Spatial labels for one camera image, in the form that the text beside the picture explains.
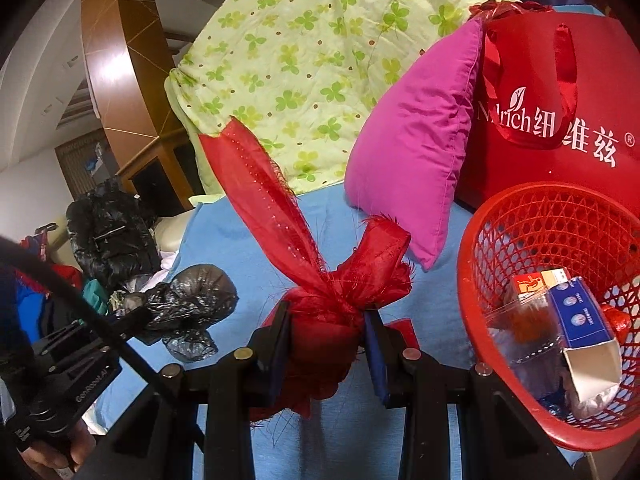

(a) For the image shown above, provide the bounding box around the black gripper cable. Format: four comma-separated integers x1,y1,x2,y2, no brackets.
0,236,206,453

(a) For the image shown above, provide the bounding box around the red organza pouch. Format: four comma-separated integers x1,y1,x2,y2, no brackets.
197,116,417,429

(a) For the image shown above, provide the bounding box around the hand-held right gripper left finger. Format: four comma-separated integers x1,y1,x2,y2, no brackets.
97,300,294,480

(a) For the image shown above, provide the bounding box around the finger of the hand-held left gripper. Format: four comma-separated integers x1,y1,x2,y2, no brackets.
102,305,154,337

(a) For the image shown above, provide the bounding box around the red foil wrapping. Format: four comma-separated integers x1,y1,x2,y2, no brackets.
467,0,554,24

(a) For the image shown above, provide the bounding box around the white plastic wrapper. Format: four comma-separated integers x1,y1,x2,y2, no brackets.
574,379,622,422

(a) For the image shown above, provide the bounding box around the black puffer jacket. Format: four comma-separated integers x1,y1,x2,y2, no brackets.
65,179,162,292

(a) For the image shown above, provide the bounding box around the green floral quilt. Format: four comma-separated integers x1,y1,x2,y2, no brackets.
165,0,521,207

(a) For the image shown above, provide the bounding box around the magenta pillow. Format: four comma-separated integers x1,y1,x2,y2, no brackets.
345,17,484,272

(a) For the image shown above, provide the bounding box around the blue and white carton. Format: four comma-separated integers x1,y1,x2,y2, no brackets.
544,276,624,402

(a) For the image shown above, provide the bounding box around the white and red medicine box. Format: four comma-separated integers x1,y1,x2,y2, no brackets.
511,272,544,302

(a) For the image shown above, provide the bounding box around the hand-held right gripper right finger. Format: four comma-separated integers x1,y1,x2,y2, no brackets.
362,310,586,480

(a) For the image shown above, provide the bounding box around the red plastic basket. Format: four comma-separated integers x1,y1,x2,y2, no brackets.
456,182,640,453

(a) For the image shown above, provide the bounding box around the cream pillow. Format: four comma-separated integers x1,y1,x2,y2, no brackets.
154,209,192,257

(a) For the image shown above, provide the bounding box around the wooden headboard panel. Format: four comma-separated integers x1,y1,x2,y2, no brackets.
79,0,177,162

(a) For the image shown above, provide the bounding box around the red foil wrapper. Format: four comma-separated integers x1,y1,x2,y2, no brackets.
599,302,634,347

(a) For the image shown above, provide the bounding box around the orange and white box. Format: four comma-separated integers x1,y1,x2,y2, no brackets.
540,267,572,287

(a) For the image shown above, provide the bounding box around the person's left hand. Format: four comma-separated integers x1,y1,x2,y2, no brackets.
22,427,97,480

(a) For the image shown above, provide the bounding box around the dark wooden cabinet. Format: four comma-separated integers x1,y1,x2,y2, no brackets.
116,130,197,217

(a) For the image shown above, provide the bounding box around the clear plastic wrap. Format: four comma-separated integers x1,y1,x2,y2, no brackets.
486,289,567,362

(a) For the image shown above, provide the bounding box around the red gift bag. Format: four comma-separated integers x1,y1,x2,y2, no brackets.
460,5,640,221

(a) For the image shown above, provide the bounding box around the black plastic bag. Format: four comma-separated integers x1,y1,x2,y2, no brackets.
121,263,239,364

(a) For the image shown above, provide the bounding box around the blue bed sheet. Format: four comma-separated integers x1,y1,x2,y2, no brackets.
85,180,586,480

